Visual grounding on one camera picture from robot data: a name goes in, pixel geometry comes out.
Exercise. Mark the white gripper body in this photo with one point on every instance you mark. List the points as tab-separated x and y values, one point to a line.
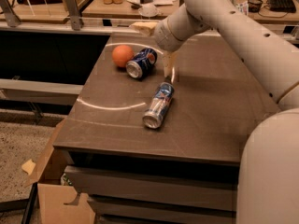
163	37

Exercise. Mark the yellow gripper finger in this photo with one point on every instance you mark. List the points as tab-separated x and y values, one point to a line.
144	27
169	59

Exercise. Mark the blue pepsi can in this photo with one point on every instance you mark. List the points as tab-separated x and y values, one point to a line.
142	64

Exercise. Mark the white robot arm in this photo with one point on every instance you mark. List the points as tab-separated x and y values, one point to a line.
268	186

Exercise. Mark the slim red bull can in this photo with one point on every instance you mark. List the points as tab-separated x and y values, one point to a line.
154	115

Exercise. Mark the white bowl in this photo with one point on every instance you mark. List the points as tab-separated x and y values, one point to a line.
149	11

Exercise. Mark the orange fruit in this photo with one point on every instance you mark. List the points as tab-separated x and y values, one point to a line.
121	55

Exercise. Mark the white red packet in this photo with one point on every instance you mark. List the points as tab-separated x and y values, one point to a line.
243	7

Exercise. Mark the dark drawer cabinet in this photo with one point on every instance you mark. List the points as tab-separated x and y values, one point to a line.
184	172

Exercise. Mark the black mesh cup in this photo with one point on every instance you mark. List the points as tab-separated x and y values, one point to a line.
255	5

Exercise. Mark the black keyboard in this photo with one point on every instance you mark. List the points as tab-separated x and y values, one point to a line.
282	6

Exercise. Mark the cardboard box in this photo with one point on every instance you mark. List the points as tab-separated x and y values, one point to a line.
58	203

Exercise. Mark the metal railing post middle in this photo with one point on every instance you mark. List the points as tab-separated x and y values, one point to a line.
74	14

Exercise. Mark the metal railing post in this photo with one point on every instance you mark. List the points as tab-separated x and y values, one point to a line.
11	18
74	14

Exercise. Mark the metal railing post left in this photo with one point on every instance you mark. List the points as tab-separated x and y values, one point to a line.
11	18

